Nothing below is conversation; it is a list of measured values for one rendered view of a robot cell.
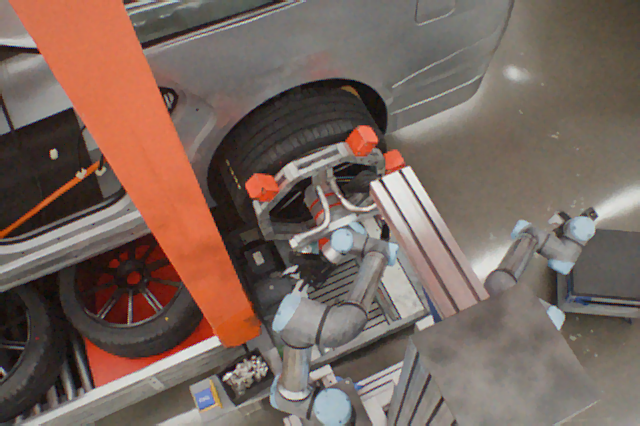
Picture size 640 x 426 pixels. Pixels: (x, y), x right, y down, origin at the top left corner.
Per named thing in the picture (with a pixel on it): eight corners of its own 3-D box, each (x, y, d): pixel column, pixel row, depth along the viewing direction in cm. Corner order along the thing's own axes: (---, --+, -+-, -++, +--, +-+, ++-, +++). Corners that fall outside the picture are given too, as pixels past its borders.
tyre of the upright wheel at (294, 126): (342, 170, 320) (382, 72, 267) (364, 210, 310) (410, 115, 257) (211, 203, 294) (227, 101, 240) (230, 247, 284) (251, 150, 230)
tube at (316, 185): (320, 185, 255) (318, 171, 246) (341, 226, 247) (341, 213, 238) (277, 203, 252) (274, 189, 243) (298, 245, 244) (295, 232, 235)
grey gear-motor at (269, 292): (269, 245, 344) (260, 214, 312) (302, 316, 326) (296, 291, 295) (236, 259, 341) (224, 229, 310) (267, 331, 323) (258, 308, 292)
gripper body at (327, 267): (314, 292, 234) (340, 269, 231) (298, 279, 229) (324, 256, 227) (309, 279, 240) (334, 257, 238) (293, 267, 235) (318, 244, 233)
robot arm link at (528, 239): (462, 311, 188) (510, 236, 225) (497, 331, 185) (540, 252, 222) (478, 281, 181) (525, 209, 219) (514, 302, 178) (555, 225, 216)
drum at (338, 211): (334, 189, 277) (333, 172, 264) (356, 231, 268) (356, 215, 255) (303, 203, 275) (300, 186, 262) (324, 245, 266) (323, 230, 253)
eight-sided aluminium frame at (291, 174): (376, 194, 298) (380, 125, 249) (383, 206, 295) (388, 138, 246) (263, 243, 289) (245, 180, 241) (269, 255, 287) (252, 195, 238)
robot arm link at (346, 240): (365, 236, 213) (370, 233, 224) (332, 226, 215) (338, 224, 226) (358, 260, 214) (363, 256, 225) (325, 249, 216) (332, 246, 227)
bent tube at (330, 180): (366, 165, 258) (367, 151, 249) (389, 205, 250) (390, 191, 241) (325, 183, 256) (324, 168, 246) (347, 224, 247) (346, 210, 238)
